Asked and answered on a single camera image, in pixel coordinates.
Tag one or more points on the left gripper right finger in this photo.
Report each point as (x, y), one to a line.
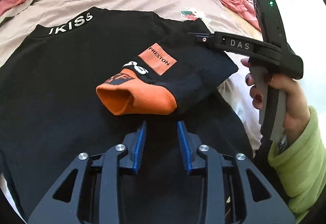
(233, 189)

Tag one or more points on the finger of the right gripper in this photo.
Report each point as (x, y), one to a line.
(199, 38)

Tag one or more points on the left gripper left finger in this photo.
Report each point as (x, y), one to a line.
(90, 189)

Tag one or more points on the right hand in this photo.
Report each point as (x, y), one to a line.
(281, 102)

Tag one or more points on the beige strawberry print sheet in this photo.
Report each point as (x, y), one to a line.
(214, 15)

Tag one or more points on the green sleeve forearm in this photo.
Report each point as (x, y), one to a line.
(301, 168)

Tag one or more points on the black orange sweater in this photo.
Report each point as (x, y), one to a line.
(83, 85)

